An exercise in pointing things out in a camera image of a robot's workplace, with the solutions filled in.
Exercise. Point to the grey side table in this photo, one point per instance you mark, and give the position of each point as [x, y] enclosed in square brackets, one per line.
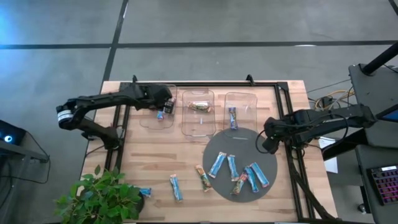
[370, 87]

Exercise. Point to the black device blue light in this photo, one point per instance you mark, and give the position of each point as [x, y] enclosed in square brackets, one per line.
[9, 133]

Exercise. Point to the black caster wheel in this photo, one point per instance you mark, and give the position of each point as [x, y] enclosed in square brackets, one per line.
[361, 208]

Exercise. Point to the black plant pot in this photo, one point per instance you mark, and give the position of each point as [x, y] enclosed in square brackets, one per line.
[141, 203]

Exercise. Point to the grey desk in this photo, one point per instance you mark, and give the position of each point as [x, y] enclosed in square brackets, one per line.
[360, 155]

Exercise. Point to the black power adapter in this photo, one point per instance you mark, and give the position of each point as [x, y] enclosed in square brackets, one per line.
[325, 101]

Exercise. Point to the green granola bar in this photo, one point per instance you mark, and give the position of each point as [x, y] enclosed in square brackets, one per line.
[203, 178]
[199, 106]
[238, 184]

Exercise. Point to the white paper sheet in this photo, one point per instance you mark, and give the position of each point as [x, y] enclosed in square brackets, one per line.
[332, 166]

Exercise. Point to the green leafy plant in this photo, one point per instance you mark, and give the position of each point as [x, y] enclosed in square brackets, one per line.
[99, 199]

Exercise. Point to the black tablet screen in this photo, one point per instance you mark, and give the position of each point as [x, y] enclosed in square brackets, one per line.
[390, 115]

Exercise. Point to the black pole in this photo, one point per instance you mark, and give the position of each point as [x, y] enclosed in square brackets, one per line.
[381, 59]

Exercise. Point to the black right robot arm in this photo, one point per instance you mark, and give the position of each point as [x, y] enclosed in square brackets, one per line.
[326, 116]

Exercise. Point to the red blue granola bar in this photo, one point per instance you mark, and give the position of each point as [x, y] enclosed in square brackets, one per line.
[145, 191]
[160, 115]

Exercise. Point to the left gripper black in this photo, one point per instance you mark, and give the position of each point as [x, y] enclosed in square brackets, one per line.
[158, 96]

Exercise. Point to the backlit black keyboard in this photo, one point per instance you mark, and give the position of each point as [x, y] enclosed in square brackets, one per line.
[385, 186]

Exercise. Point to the black desk leg bar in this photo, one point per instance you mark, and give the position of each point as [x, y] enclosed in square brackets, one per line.
[345, 146]

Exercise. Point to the grey metal stand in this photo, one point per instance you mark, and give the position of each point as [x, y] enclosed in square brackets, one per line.
[25, 152]

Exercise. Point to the round grey woven mat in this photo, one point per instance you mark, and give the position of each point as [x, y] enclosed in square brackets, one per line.
[242, 149]

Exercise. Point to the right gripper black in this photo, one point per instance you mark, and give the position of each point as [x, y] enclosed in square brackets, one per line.
[275, 127]

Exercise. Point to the black aluminium table frame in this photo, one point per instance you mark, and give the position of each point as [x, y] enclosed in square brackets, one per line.
[202, 84]

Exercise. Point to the clear plastic bin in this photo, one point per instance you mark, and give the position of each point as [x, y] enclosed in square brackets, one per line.
[149, 123]
[199, 127]
[245, 105]

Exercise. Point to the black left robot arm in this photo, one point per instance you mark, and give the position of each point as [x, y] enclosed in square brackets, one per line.
[102, 98]

